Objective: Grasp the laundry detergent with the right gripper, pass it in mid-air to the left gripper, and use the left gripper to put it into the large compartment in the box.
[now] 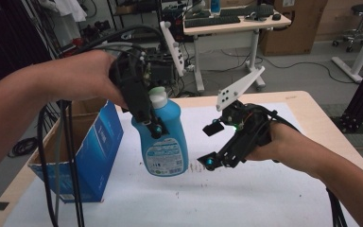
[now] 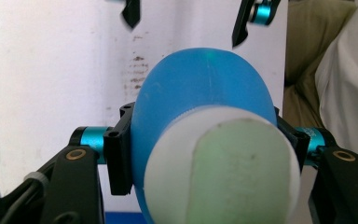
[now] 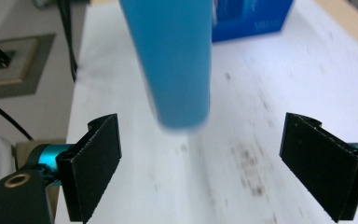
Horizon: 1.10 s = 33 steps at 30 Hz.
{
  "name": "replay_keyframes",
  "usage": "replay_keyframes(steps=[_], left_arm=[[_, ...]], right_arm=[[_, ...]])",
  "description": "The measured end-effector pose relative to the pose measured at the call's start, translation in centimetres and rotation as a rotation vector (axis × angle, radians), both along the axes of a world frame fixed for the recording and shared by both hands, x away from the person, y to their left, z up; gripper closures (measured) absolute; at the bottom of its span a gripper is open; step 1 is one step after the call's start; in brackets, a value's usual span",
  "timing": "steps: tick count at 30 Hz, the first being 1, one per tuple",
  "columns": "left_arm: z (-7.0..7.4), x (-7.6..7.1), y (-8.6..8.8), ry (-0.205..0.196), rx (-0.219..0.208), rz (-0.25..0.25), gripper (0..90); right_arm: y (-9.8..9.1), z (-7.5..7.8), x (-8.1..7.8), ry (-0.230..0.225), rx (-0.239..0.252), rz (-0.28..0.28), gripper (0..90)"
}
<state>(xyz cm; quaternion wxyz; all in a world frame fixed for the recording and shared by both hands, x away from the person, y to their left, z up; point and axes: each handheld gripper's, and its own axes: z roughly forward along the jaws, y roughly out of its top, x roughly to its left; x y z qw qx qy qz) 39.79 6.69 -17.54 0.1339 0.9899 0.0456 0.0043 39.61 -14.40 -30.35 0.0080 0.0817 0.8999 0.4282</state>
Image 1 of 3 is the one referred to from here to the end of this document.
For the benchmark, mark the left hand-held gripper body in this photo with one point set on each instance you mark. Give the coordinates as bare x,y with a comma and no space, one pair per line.
135,88

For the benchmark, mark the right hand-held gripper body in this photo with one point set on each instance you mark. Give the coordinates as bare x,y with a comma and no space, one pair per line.
252,129

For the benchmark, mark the blue detergent bottle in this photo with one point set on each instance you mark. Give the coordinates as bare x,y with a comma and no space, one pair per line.
164,148

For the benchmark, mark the blue cardboard box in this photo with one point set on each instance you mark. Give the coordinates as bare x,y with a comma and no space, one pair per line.
97,157

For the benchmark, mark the person's right hand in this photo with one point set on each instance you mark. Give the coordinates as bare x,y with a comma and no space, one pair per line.
282,143

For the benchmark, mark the person's left hand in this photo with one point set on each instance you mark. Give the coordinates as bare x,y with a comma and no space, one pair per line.
82,77

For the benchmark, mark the black electronics box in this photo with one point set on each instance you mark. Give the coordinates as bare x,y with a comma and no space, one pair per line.
160,67

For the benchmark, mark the white coat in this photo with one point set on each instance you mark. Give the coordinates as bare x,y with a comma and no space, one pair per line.
71,9

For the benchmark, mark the black keyboard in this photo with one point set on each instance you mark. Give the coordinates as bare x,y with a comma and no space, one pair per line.
249,11
212,21

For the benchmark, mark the wooden desk with white legs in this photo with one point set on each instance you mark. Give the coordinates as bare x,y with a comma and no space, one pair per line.
233,26

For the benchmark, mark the brown cardboard box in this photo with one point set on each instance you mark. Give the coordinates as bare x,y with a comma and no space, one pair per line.
296,28

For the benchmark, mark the black metal stand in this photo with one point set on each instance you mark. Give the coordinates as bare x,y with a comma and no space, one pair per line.
362,97

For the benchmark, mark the black computer mouse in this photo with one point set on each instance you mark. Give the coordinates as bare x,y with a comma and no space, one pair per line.
276,16

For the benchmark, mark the dark curtain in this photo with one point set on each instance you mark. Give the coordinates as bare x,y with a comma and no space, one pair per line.
9,34

